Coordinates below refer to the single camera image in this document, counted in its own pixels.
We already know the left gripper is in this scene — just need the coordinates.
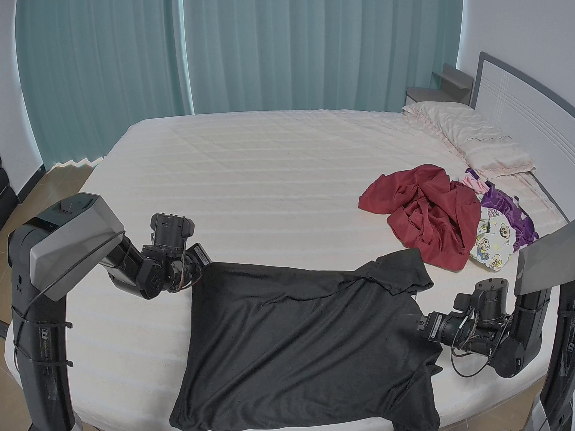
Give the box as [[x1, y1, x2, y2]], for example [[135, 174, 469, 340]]
[[186, 242, 213, 270]]

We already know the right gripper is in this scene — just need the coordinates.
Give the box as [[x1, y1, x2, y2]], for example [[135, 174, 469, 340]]
[[415, 312, 455, 345]]

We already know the black T-shirt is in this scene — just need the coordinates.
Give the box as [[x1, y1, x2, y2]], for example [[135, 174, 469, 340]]
[[169, 248, 443, 431]]

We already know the bed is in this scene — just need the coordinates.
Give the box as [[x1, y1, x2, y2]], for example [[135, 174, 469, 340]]
[[0, 51, 575, 431]]

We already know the white printed garment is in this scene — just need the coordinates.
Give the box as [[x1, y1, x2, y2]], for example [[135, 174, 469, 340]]
[[469, 208, 517, 273]]

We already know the dark red garment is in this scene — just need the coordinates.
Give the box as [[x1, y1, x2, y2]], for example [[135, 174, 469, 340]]
[[358, 163, 481, 272]]

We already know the purple satin garment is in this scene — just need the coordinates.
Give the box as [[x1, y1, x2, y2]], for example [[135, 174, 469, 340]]
[[465, 168, 540, 252]]

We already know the pink garment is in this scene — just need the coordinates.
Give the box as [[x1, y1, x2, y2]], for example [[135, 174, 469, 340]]
[[463, 171, 490, 195]]

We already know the pale pink pillow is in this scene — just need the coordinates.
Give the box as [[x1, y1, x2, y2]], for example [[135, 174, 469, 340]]
[[401, 101, 537, 179]]

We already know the blue-green curtain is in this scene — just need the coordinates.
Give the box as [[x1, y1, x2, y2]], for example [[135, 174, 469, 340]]
[[173, 0, 465, 116], [16, 0, 194, 169]]

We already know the grey bedside table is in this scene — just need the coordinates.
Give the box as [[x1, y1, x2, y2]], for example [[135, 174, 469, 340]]
[[405, 63, 474, 107]]

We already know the black cable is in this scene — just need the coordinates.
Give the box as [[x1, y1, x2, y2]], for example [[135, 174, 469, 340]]
[[450, 347, 495, 379]]

